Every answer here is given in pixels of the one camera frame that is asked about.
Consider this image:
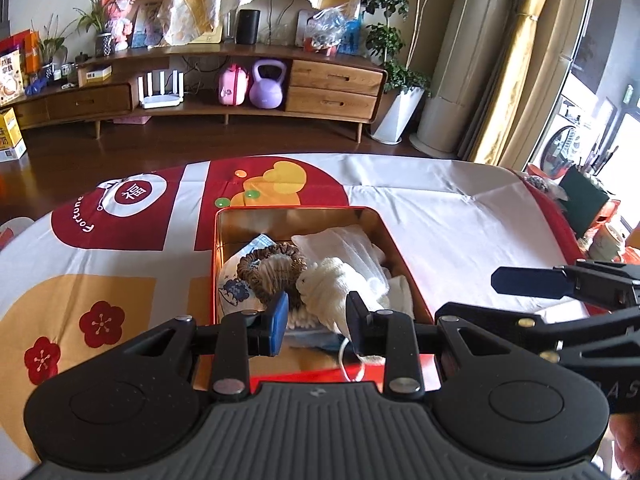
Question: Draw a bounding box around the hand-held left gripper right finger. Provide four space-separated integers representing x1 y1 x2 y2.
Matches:
346 291 521 395

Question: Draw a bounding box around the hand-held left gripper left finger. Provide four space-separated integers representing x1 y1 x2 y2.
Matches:
124 291 291 404

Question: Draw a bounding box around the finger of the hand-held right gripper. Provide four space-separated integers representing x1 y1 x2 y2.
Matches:
491 259 640 311
480 305 640 358

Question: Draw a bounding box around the cream knit cloth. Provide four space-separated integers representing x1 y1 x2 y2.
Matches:
287 257 392 367

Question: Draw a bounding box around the taupe ribbed scrunchie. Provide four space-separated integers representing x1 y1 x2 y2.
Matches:
257 254 309 308

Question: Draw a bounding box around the white satin cloth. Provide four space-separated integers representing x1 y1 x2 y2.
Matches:
387 274 416 320

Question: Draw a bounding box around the blue printed face mask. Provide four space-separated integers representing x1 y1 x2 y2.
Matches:
220 234 281 318

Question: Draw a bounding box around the dark brown scrunchie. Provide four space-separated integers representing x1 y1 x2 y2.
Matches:
236 241 301 286

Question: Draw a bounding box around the white gauze cloth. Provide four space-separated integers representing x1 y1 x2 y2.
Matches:
291 224 392 291

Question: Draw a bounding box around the patterned cup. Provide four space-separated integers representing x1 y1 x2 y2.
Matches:
590 222 626 261

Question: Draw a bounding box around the dark green bag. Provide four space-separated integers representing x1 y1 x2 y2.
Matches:
560 165 608 238

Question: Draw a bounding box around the printed tablecloth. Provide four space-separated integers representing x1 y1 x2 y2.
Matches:
0 152 621 466

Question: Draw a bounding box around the washing machine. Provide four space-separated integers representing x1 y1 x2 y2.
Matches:
537 105 591 176

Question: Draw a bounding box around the white planter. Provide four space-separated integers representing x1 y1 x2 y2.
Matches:
371 86 426 145

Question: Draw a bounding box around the yellow curtain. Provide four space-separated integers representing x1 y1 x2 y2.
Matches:
457 0 601 166

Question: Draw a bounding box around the purple kettlebell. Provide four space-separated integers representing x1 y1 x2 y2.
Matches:
249 59 288 109

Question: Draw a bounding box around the beige standing air conditioner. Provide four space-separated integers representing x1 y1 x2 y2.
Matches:
410 0 531 158

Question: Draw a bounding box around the pink toy case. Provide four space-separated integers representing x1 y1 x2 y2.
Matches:
217 64 250 107

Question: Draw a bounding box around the wooden media cabinet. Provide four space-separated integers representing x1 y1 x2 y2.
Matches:
10 42 388 143

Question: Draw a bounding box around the white router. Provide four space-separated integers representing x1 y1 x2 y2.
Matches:
137 69 183 110

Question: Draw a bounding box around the tall green plant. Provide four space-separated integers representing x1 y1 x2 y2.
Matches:
362 0 463 96

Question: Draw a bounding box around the blue packet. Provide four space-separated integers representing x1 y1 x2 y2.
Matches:
342 19 363 56

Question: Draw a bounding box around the black speaker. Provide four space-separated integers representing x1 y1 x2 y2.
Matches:
236 8 262 45

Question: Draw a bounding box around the clear plastic bag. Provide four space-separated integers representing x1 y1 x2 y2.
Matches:
304 4 351 56

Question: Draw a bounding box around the small yellow box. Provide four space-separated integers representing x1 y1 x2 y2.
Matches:
77 65 113 86

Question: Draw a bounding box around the pastel printed box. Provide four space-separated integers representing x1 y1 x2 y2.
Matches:
131 0 166 50

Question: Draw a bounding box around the yellow carton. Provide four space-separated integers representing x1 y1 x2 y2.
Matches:
0 107 28 163

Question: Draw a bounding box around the plant in patterned pot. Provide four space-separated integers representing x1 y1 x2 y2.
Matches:
75 0 118 58

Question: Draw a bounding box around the pink plush bouquet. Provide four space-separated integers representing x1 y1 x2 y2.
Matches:
100 0 135 52

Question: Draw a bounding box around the small potted plant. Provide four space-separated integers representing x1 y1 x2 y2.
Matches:
32 15 68 81

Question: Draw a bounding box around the printed snack box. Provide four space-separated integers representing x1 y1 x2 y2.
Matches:
0 49 27 106

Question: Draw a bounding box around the orange gift bag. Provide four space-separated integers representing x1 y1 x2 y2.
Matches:
20 30 43 77

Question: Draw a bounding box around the red gift box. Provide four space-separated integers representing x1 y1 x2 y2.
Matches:
0 30 31 53

